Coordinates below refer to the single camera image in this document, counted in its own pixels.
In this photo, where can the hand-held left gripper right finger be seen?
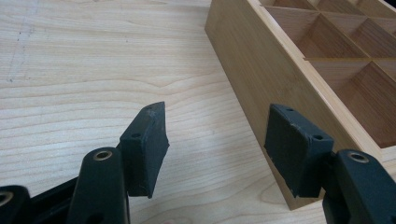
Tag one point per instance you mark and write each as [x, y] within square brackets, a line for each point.
[294, 152]

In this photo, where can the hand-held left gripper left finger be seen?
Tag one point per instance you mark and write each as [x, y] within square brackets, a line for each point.
[143, 155]

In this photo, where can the wooden compartment organizer box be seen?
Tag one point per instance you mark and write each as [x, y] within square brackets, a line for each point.
[311, 71]

